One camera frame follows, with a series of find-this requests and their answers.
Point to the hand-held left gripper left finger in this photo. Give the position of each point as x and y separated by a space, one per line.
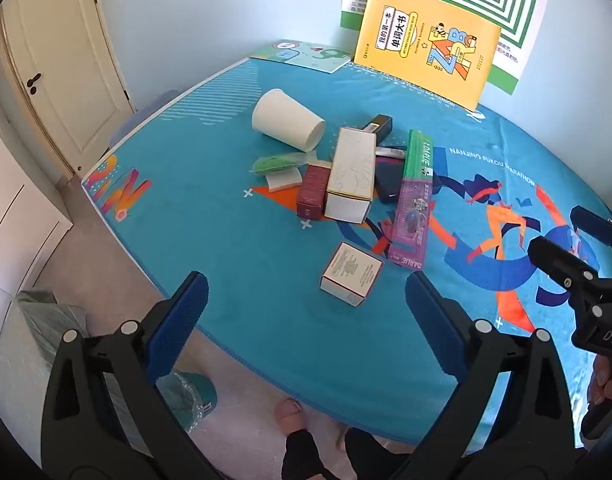
185 320

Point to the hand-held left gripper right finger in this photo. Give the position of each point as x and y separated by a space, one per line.
431 320

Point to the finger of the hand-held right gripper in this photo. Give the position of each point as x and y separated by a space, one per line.
561 262
598 225

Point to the teal trash bin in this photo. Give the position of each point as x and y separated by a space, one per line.
190 400

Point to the white cosmetic tube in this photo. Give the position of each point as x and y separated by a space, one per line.
392 151

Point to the maroon carton box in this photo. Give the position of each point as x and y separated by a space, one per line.
312 192

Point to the person's right hand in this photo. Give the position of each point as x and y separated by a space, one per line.
608 382

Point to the blue printed table mat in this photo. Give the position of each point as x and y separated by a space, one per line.
210 240

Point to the small white printed box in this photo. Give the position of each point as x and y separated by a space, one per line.
351 272

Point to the green purple toothbrush package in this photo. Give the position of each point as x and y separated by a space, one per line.
413 210

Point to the person's foot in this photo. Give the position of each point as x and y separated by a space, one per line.
288 417

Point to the dark navy box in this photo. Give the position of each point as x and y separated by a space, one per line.
388 180

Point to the bed with grey-green cover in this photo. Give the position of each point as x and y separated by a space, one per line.
30 340

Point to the tall white carton box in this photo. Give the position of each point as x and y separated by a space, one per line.
348 175

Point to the small white block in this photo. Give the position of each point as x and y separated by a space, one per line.
284 182

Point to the green plastic packet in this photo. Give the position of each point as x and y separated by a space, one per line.
276 163

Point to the person's black pants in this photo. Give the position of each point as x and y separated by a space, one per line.
306 455

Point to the white wardrobe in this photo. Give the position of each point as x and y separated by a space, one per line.
15 220

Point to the small black box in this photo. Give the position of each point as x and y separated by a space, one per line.
381 124

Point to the white paper cup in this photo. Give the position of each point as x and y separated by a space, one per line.
286 117

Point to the yellow book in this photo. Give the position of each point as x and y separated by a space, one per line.
426 40

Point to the cream door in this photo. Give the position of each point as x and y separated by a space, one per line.
70 60

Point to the teal picture book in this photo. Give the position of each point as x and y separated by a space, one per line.
306 55

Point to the green striped wall poster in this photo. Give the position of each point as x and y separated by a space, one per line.
516 0

